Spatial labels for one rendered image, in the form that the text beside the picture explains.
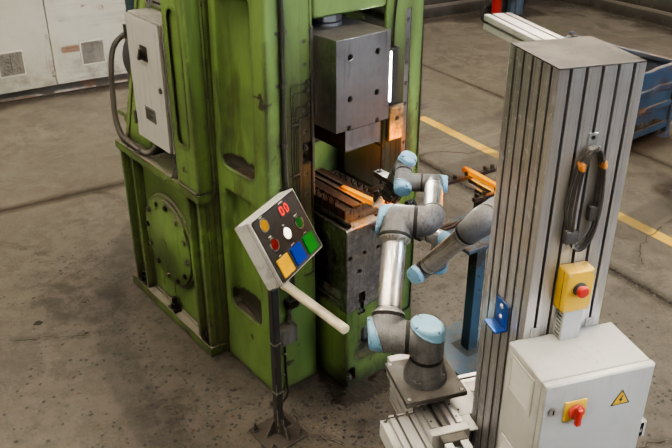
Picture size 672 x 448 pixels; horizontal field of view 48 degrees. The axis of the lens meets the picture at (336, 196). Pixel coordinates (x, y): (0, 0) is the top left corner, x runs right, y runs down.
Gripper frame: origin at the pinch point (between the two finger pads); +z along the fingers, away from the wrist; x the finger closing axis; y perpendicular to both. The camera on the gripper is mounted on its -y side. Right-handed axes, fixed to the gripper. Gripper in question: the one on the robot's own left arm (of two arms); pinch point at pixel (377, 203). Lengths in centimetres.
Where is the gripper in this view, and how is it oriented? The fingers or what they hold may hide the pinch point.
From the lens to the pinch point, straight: 343.0
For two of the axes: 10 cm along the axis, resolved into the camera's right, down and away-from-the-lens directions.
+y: 5.5, 7.4, -3.9
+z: -3.1, 6.1, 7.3
